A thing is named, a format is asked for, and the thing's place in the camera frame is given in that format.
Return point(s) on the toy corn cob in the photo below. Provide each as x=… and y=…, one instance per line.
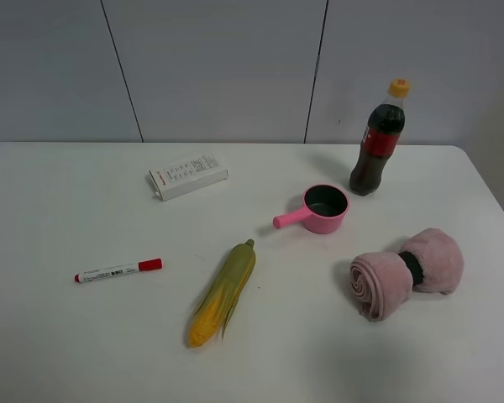
x=214, y=311

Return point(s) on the white cardboard box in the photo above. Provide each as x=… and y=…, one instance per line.
x=187, y=176

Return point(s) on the pink toy saucepan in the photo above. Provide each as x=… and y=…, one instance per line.
x=322, y=212

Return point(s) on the rolled pink towel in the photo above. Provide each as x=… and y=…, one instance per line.
x=429, y=262

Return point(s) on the red white marker pen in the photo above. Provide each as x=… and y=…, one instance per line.
x=116, y=271

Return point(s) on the cola bottle yellow cap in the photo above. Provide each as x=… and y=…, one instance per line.
x=381, y=135

